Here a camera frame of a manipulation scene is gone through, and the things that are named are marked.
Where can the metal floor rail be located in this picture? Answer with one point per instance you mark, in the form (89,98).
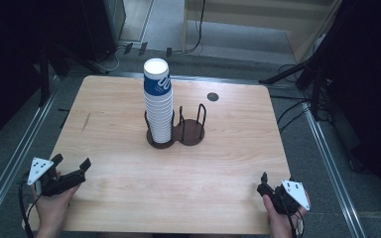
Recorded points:
(20,155)
(330,158)

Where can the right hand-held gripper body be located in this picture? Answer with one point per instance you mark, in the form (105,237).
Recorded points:
(291,196)

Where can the person's right hand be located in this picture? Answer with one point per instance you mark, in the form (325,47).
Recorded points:
(279,223)

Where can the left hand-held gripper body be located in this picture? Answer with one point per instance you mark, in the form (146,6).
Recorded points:
(63,181)

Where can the stack of white paper cups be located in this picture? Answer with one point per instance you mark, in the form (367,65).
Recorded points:
(158,99)

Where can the dark cabinet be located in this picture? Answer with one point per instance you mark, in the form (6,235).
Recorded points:
(105,26)

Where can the black metal stand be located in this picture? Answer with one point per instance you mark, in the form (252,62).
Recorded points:
(44,76)
(314,76)

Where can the round dark table grommet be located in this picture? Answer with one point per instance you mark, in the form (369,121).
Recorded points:
(212,96)

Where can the person's left hand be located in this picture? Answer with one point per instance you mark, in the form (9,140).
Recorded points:
(54,208)

